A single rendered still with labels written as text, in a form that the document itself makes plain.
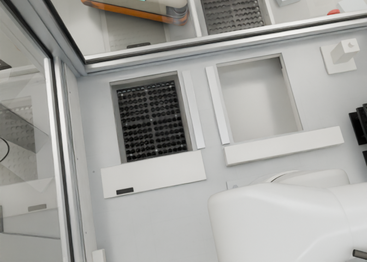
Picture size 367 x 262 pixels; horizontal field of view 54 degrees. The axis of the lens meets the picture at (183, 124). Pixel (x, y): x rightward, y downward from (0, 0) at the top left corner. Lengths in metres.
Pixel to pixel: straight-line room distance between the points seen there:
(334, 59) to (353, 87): 0.10
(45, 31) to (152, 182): 0.45
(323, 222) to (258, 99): 0.79
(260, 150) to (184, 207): 0.25
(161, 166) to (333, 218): 0.61
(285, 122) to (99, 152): 0.58
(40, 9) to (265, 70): 0.72
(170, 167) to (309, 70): 0.50
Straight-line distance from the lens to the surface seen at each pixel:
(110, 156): 1.01
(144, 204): 0.98
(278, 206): 0.43
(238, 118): 1.15
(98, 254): 0.94
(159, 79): 1.18
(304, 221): 0.43
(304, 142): 1.02
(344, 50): 1.10
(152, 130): 1.06
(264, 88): 1.20
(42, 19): 0.85
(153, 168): 0.98
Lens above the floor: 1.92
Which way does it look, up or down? 75 degrees down
